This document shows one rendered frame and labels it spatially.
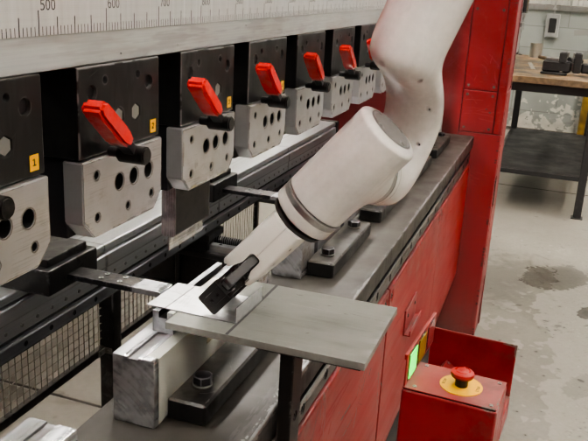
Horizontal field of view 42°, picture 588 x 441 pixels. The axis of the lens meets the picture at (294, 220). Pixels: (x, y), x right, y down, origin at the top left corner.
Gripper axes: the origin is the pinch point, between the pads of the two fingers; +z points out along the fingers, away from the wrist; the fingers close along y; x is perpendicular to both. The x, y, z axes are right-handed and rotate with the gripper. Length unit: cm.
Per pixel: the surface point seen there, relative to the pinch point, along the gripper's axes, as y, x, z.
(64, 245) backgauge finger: -2.4, -21.1, 16.6
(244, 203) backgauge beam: -77, -15, 28
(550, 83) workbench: -434, 32, -8
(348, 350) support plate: 5.2, 15.9, -10.4
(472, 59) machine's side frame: -216, -6, -14
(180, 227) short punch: 2.2, -9.7, -2.9
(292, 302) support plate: -5.5, 7.5, -3.3
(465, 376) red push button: -31.6, 37.1, -3.1
